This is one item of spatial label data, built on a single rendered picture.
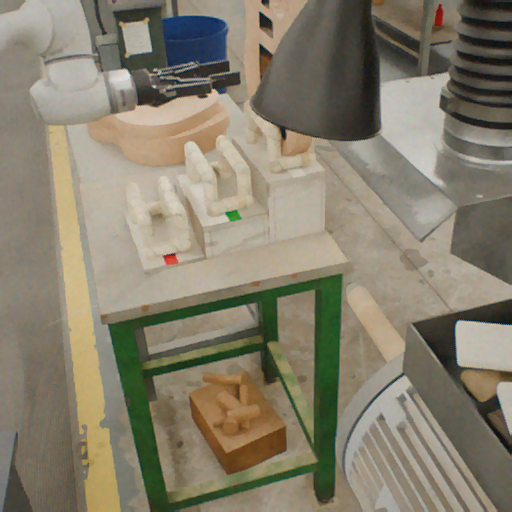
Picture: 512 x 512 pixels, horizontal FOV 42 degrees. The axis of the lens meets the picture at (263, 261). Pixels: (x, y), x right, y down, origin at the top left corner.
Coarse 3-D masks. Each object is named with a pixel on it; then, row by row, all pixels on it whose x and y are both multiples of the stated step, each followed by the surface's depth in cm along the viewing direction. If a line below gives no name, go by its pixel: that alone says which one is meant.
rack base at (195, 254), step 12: (156, 216) 173; (132, 228) 169; (156, 228) 168; (168, 228) 168; (132, 240) 165; (156, 240) 164; (192, 240) 163; (180, 252) 159; (192, 252) 159; (144, 264) 156; (156, 264) 156; (180, 264) 157
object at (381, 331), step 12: (360, 288) 93; (348, 300) 93; (360, 300) 91; (372, 300) 91; (360, 312) 90; (372, 312) 89; (372, 324) 87; (384, 324) 86; (372, 336) 87; (384, 336) 85; (396, 336) 85; (384, 348) 84; (396, 348) 83
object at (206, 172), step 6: (186, 144) 164; (192, 144) 163; (186, 150) 163; (192, 150) 161; (198, 150) 161; (192, 156) 159; (198, 156) 158; (192, 162) 159; (198, 162) 156; (204, 162) 155; (198, 168) 155; (204, 168) 153; (210, 168) 153; (204, 174) 151; (210, 174) 151; (210, 180) 151
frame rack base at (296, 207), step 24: (240, 144) 169; (264, 144) 169; (264, 168) 158; (312, 168) 157; (264, 192) 156; (288, 192) 156; (312, 192) 158; (288, 216) 160; (312, 216) 162; (288, 240) 164
